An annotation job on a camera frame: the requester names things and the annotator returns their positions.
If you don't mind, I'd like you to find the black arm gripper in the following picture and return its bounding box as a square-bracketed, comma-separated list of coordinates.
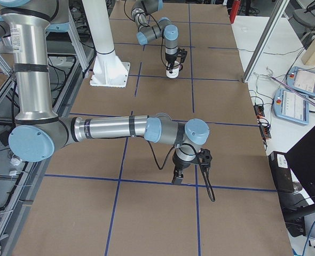
[171, 153, 198, 185]

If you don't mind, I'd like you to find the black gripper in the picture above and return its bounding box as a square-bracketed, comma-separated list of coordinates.
[165, 53, 179, 72]

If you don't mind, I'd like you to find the white smiley face mug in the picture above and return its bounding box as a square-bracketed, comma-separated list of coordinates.
[166, 61, 183, 79]

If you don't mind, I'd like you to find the red cylinder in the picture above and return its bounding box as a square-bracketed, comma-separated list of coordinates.
[229, 0, 241, 24]

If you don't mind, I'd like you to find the near blue teach pendant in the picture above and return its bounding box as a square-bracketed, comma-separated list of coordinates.
[273, 89, 309, 125]

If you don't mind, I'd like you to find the blue teach pendant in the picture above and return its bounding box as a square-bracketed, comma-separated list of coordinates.
[273, 89, 309, 125]
[286, 66, 315, 98]

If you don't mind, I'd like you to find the black monitor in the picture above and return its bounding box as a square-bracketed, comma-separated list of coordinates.
[283, 126, 315, 222]

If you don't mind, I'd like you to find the far blue teach pendant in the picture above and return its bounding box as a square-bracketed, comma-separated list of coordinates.
[286, 66, 315, 98]

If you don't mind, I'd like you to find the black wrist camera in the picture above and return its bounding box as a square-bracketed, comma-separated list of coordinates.
[197, 148, 212, 169]
[177, 48, 187, 64]

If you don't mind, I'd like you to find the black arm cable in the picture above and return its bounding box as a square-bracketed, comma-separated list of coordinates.
[146, 138, 216, 202]

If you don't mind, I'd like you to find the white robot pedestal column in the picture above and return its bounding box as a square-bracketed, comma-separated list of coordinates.
[82, 0, 130, 88]

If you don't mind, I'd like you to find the grey aluminium frame post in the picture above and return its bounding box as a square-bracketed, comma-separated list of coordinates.
[242, 0, 290, 83]

